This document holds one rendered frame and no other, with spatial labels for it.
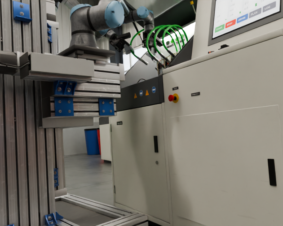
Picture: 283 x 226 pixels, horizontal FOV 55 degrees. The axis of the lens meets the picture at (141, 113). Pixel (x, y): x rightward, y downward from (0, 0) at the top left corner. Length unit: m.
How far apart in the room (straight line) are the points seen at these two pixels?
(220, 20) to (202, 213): 1.06
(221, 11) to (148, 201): 1.22
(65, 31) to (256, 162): 8.66
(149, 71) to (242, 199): 1.46
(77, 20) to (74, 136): 7.60
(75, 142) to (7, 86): 7.59
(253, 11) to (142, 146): 0.99
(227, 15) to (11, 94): 1.20
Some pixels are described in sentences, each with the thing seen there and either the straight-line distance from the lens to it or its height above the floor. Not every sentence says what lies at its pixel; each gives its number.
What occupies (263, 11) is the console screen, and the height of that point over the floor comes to 1.18.
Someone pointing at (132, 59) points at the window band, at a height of 2.80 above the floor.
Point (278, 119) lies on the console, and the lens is 1.11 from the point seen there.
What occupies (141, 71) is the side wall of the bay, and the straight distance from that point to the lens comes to 2.31.
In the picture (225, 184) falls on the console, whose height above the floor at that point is 0.37.
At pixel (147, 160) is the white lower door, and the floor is 0.44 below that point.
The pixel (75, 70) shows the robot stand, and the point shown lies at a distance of 1.13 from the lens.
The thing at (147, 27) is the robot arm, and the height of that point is 1.38.
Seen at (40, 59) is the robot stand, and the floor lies 0.92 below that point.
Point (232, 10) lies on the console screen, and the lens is 1.66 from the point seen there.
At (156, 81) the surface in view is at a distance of 1.61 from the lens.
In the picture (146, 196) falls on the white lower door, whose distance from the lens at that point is 1.79.
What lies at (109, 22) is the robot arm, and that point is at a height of 1.15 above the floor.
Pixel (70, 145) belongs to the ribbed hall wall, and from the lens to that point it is 8.80.
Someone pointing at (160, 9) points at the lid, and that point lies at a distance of 2.30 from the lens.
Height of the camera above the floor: 0.64
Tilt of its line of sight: 4 degrees up
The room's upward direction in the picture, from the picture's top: 4 degrees counter-clockwise
